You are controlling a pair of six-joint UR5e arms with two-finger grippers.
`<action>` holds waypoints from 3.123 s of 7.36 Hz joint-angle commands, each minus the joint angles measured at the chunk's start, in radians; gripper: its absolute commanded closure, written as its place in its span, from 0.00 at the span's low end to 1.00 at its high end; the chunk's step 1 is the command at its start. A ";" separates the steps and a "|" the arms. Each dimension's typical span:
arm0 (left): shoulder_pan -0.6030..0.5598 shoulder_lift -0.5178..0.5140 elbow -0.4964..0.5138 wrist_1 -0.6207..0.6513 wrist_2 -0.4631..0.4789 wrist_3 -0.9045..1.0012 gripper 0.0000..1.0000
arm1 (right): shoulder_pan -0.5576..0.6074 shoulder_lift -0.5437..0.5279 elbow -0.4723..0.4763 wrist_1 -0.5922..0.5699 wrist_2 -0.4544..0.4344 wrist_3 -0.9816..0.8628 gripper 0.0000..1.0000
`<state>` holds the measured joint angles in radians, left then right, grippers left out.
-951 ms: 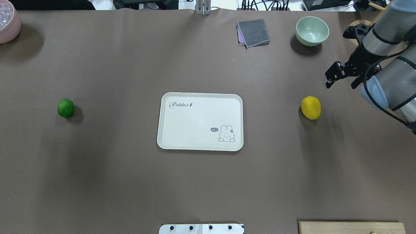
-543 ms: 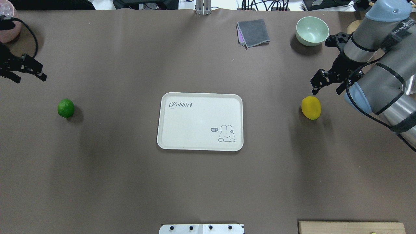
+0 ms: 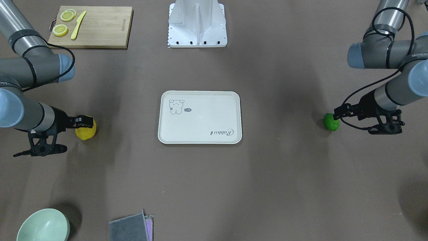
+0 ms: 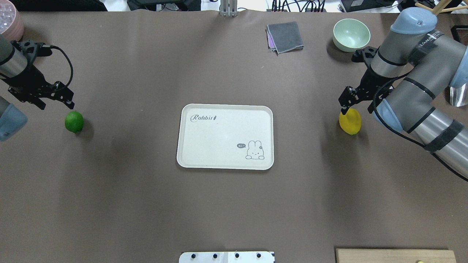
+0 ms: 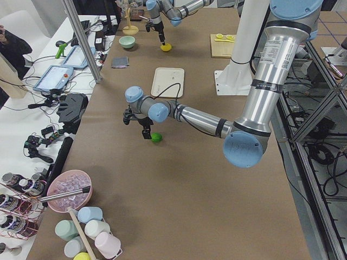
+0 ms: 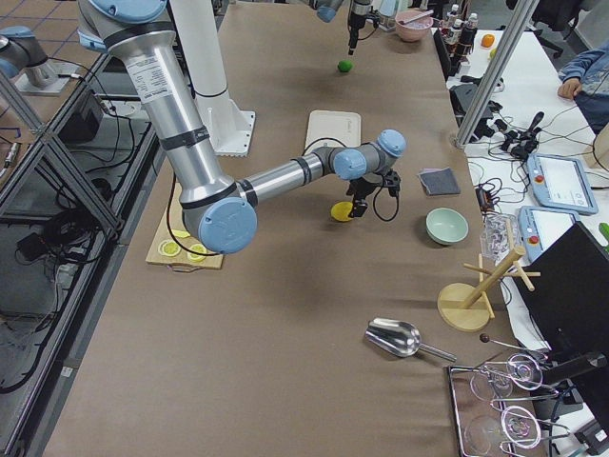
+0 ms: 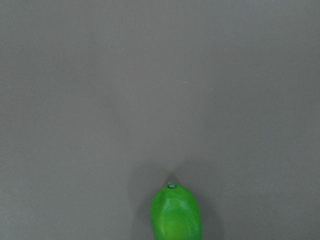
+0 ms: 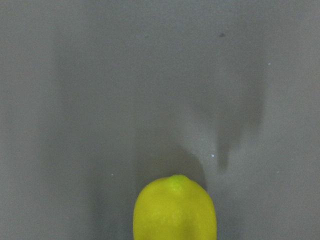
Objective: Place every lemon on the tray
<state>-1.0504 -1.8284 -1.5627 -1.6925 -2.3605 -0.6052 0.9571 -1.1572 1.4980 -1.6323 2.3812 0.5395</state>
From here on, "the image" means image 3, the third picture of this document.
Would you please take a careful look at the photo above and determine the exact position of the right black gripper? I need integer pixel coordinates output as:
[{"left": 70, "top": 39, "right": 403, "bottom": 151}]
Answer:
[{"left": 50, "top": 107, "right": 93, "bottom": 134}]

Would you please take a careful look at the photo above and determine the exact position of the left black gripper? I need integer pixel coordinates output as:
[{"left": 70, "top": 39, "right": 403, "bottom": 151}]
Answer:
[{"left": 333, "top": 90, "right": 384, "bottom": 121}]

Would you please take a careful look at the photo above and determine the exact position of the yellow lemon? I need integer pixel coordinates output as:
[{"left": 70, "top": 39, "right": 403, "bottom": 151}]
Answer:
[{"left": 75, "top": 119, "right": 97, "bottom": 141}]

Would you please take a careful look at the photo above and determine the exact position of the green lime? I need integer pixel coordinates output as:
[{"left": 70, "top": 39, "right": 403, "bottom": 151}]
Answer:
[{"left": 323, "top": 113, "right": 340, "bottom": 132}]

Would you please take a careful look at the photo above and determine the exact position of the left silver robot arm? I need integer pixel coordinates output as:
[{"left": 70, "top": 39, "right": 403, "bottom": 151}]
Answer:
[{"left": 333, "top": 0, "right": 427, "bottom": 122}]

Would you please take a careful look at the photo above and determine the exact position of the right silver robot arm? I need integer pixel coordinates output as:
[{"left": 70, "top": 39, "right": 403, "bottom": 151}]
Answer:
[{"left": 1, "top": 0, "right": 94, "bottom": 134}]

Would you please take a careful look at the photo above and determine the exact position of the white rabbit tray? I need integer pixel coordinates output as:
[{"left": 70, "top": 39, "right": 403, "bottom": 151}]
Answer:
[{"left": 157, "top": 90, "right": 242, "bottom": 144}]

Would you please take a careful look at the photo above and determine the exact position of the lemon slice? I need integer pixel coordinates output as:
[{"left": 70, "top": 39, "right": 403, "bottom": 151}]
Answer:
[
  {"left": 67, "top": 9, "right": 77, "bottom": 18},
  {"left": 60, "top": 10, "right": 74, "bottom": 22},
  {"left": 51, "top": 24, "right": 69, "bottom": 37}
]

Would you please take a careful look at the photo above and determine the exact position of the wooden cutting board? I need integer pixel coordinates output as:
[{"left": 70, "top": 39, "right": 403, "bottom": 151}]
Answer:
[{"left": 48, "top": 6, "right": 133, "bottom": 49}]

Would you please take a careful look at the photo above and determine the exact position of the yellow plastic knife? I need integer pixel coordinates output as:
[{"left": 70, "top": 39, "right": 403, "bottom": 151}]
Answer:
[{"left": 70, "top": 11, "right": 87, "bottom": 40}]

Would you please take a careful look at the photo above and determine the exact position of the green bowl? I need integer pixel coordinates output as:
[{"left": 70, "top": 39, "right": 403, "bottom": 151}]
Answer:
[{"left": 16, "top": 209, "right": 71, "bottom": 241}]

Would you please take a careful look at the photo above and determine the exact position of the grey folded cloth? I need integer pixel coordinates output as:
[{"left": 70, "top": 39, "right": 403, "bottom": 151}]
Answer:
[{"left": 109, "top": 212, "right": 148, "bottom": 241}]

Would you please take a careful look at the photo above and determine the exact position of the purple cloth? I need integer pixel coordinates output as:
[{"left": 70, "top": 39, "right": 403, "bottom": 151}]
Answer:
[{"left": 144, "top": 216, "right": 154, "bottom": 241}]

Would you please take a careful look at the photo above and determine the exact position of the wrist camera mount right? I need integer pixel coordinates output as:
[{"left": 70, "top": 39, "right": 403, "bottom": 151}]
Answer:
[{"left": 13, "top": 130, "right": 68, "bottom": 157}]

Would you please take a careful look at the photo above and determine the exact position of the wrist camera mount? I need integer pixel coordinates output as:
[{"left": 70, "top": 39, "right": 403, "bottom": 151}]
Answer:
[
  {"left": 368, "top": 108, "right": 405, "bottom": 135},
  {"left": 13, "top": 130, "right": 68, "bottom": 157}
]

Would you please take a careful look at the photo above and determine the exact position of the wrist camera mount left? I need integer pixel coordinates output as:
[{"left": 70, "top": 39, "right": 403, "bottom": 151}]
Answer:
[{"left": 368, "top": 108, "right": 405, "bottom": 135}]

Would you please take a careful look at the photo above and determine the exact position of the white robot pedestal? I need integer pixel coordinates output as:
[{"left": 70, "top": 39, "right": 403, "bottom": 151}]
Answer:
[{"left": 167, "top": 0, "right": 228, "bottom": 48}]

